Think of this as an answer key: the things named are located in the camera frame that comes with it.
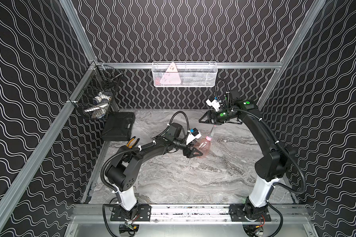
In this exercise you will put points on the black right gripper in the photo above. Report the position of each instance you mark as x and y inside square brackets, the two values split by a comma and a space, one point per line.
[207, 114]

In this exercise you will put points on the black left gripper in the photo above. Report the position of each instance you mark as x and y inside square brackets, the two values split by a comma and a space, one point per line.
[186, 146]

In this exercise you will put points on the pink grey spray nozzle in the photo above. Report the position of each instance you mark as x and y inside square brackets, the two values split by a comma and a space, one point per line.
[210, 136]

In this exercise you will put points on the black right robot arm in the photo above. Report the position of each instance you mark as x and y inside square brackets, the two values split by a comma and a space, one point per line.
[274, 163]

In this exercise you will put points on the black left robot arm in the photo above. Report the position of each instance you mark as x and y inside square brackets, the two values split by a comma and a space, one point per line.
[120, 171]

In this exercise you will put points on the pink triangular card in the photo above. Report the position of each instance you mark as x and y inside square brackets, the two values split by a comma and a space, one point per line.
[171, 77]

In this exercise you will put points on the black plastic tool case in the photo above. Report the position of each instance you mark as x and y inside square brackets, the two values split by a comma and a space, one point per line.
[118, 126]

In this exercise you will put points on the white items in mesh basket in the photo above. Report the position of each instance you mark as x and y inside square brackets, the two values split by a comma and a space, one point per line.
[101, 104]

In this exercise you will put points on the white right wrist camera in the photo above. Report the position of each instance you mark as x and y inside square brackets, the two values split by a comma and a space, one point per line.
[214, 103]

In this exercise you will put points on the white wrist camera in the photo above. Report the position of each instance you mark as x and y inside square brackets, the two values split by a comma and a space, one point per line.
[192, 135]
[214, 103]

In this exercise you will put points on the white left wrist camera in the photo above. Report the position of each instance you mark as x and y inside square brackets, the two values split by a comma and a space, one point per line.
[192, 135]

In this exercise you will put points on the clear plastic wall basket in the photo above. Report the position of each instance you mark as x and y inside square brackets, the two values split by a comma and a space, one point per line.
[192, 73]

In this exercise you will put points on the yellow black handled pliers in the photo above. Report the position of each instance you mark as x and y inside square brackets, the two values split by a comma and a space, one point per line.
[132, 142]

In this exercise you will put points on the black wire mesh basket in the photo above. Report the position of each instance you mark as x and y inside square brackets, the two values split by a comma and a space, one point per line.
[103, 79]

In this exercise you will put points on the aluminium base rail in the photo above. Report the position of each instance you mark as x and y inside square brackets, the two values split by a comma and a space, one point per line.
[189, 214]

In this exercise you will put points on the aluminium frame post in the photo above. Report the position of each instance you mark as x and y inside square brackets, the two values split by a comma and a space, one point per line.
[79, 30]

